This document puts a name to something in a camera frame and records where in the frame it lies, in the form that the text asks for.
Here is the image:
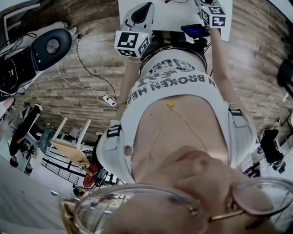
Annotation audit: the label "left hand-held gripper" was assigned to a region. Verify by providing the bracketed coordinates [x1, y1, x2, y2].
[114, 1, 155, 59]

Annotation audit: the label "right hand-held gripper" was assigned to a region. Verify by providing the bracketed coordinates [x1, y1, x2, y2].
[194, 0, 227, 29]

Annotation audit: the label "person's left forearm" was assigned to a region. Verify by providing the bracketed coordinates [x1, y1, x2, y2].
[114, 56, 144, 122]

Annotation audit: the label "person's right forearm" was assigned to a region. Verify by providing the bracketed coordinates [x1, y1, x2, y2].
[208, 27, 243, 110]

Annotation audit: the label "black device with blue screen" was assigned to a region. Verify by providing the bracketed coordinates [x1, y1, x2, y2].
[180, 23, 210, 38]

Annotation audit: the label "person's black trousers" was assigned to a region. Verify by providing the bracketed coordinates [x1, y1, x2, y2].
[139, 31, 209, 74]

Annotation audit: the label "white power strip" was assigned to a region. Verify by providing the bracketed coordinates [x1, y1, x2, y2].
[97, 93, 117, 107]

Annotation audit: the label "person's white printed shirt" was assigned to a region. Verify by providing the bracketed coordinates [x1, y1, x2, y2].
[120, 49, 232, 170]

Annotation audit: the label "black and white machine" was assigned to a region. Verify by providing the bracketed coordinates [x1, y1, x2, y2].
[0, 27, 73, 102]

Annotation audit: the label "black office chair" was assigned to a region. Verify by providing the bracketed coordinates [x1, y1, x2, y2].
[276, 58, 293, 93]

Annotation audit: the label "person's white jacket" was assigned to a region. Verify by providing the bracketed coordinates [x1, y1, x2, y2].
[96, 102, 258, 185]

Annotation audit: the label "wooden table with white legs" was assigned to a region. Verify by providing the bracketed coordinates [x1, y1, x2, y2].
[49, 116, 92, 165]

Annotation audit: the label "black railing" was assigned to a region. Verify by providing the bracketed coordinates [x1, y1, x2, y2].
[40, 157, 87, 185]

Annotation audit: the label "person's face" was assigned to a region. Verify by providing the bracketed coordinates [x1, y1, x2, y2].
[105, 146, 293, 234]

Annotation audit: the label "clear-framed glasses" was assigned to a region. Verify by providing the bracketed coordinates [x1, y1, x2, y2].
[58, 177, 293, 234]

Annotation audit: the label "black floor cable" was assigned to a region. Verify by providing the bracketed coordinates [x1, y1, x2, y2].
[75, 33, 119, 103]

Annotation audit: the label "white floor cable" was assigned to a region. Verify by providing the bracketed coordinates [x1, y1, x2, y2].
[56, 63, 105, 98]

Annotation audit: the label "gold necklace with pendant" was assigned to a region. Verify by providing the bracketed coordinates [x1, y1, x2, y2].
[148, 100, 209, 160]

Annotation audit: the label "thin white cable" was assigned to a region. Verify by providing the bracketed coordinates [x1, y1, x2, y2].
[257, 92, 290, 132]

